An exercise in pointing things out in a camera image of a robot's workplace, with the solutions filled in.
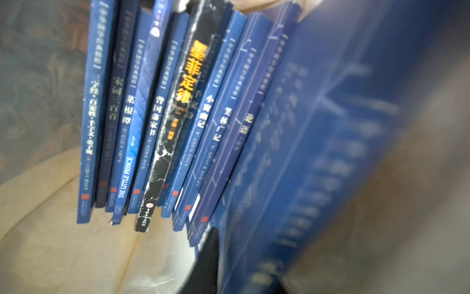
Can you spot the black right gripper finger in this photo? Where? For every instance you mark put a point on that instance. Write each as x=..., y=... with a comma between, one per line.
x=204, y=275

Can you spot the blue grid cover book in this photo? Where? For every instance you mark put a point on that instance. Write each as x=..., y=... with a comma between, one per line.
x=353, y=76

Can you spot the black marbled spine book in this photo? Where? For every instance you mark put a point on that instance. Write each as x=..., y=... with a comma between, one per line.
x=203, y=25

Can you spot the stack of blue books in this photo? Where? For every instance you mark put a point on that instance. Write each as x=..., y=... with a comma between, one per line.
x=171, y=49

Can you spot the cream canvas tote bag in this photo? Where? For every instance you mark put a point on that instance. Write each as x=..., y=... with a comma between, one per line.
x=406, y=232

